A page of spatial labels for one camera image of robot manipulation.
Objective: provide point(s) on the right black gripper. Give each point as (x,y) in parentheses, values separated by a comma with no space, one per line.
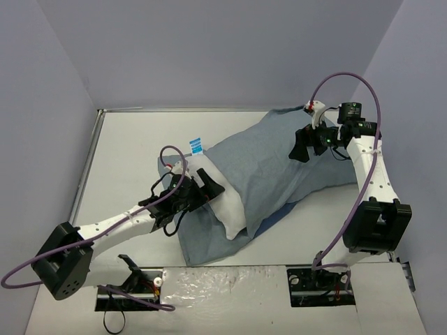
(311,140)

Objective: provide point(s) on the white pillow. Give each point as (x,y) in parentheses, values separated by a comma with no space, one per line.
(227,207)

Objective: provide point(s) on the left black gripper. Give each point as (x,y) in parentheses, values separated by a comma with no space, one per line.
(199,190)

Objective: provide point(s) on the blue white pillow tag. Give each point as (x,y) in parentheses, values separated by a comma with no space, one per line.
(196,146)

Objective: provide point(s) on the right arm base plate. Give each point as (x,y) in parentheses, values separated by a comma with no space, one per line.
(320,288)

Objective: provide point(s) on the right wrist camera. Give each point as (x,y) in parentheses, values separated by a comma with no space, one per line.
(316,109)

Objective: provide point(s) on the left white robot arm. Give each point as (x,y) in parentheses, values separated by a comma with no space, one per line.
(63,262)

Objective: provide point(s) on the blue patterned pillowcase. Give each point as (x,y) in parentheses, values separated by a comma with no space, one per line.
(256,164)

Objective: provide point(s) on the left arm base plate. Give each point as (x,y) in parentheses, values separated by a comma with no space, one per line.
(146,287)

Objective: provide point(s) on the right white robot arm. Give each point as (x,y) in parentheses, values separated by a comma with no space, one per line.
(378,219)

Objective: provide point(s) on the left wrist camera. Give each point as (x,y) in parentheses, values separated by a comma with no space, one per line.
(177,168)

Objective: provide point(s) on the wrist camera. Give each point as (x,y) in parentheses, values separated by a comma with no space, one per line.
(177,168)
(316,109)

